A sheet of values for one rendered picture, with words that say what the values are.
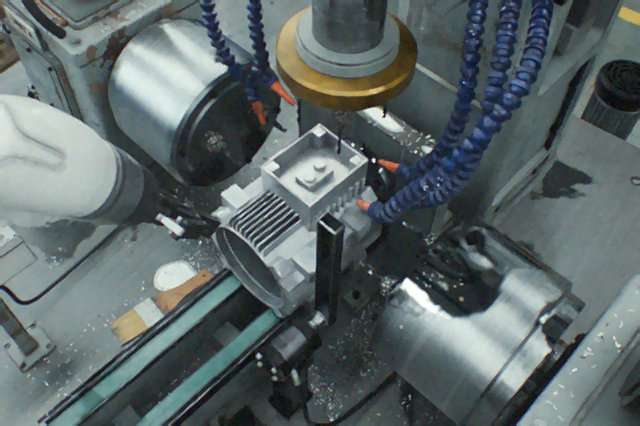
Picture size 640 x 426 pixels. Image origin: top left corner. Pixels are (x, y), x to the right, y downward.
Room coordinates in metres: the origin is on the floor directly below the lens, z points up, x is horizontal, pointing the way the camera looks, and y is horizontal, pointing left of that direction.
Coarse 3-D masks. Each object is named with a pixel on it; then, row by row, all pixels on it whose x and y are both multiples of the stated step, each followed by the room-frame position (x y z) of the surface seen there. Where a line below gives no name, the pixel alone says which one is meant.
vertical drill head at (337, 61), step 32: (320, 0) 0.63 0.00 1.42; (352, 0) 0.61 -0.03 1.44; (384, 0) 0.63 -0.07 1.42; (288, 32) 0.67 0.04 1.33; (320, 32) 0.63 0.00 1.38; (352, 32) 0.61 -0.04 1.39; (384, 32) 0.65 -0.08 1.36; (288, 64) 0.61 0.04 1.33; (320, 64) 0.60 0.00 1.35; (352, 64) 0.60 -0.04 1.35; (384, 64) 0.61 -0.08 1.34; (320, 96) 0.57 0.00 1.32; (352, 96) 0.57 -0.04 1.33; (384, 96) 0.58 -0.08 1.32
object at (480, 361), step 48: (432, 240) 0.53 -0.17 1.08; (480, 240) 0.48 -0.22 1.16; (384, 288) 0.45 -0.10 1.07; (432, 288) 0.41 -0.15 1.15; (480, 288) 0.41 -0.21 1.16; (528, 288) 0.41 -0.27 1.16; (384, 336) 0.38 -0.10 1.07; (432, 336) 0.36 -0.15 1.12; (480, 336) 0.35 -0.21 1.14; (528, 336) 0.35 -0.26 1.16; (432, 384) 0.32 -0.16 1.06; (480, 384) 0.30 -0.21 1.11; (528, 384) 0.32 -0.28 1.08
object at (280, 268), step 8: (360, 192) 0.61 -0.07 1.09; (368, 192) 0.61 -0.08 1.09; (368, 200) 0.60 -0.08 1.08; (376, 200) 0.60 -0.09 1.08; (224, 208) 0.57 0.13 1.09; (216, 216) 0.56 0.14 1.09; (224, 216) 0.56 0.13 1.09; (224, 224) 0.55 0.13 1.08; (280, 256) 0.49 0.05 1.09; (224, 264) 0.56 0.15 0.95; (272, 264) 0.48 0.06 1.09; (280, 264) 0.48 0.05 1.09; (288, 264) 0.48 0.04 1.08; (272, 272) 0.47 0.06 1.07; (280, 272) 0.47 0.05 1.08; (288, 272) 0.47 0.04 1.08; (280, 312) 0.47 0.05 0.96
